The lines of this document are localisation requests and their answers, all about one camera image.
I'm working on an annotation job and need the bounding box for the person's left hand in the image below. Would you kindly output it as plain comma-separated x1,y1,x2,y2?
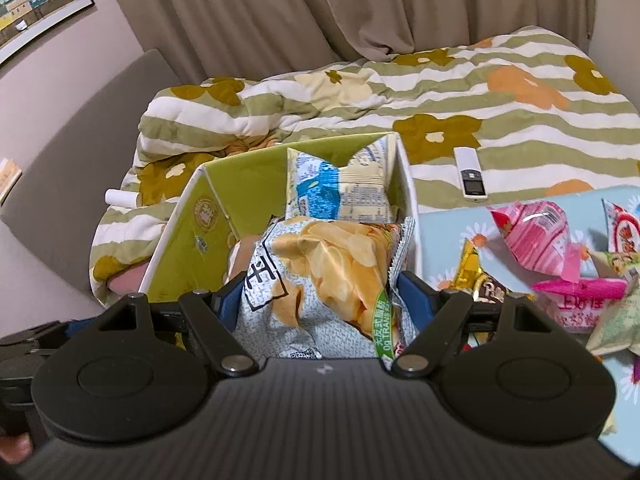
0,432,34,464

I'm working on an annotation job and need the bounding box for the beige curtain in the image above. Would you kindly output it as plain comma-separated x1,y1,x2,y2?
97,0,598,86

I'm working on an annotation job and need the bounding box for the white remote control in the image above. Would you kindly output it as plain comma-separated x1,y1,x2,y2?
453,146,488,203

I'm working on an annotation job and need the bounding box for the gold and brown snack packet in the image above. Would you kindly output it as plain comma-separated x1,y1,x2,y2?
452,237,536,307

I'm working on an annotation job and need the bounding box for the framed wall picture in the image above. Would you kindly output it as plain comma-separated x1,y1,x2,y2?
0,0,96,68

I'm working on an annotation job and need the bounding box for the light blue daisy box lid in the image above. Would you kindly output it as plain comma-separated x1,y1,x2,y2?
417,185,640,467

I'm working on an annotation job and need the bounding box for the blue and white snack packet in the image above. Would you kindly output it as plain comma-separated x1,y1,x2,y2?
286,132,402,224

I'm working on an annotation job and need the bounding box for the grey upholstered headboard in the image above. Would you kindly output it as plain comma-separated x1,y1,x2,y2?
0,49,182,337

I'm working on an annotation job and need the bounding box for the pale green snack packet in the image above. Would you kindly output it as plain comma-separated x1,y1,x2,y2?
585,287,640,357

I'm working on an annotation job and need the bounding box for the white and pink snack packet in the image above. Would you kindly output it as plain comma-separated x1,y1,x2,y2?
539,294,603,332

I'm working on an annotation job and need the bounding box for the white potato chip bag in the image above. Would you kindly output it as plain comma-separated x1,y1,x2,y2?
227,216,418,361

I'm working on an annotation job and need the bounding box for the cartoon print green snack packet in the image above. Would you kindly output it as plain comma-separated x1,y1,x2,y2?
590,249,640,281

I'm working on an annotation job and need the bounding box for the pink cloth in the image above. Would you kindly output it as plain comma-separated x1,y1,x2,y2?
106,269,152,295

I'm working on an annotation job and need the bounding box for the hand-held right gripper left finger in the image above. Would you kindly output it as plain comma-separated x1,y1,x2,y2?
97,272,258,378

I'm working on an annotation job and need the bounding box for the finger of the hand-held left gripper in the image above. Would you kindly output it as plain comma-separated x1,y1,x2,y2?
64,316,103,340

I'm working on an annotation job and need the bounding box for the white tube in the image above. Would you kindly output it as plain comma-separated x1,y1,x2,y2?
105,189,139,209

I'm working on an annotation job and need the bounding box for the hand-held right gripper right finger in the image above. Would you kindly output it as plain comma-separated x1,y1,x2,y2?
390,270,551,378

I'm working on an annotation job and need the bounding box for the magenta snack packet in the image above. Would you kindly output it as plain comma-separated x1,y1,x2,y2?
532,276,629,304

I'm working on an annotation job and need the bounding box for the wooden board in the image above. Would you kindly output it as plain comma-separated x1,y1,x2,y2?
0,158,23,206

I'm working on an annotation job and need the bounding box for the green fabric storage box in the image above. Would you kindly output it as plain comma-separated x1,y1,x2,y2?
137,130,425,307

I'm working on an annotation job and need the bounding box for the green striped floral blanket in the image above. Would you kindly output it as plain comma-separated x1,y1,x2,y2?
90,25,640,311

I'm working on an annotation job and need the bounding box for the red and white snack packet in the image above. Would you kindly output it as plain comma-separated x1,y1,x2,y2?
602,199,640,257

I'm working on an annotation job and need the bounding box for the pink striped snack packet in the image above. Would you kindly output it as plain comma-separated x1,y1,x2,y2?
490,200,584,282

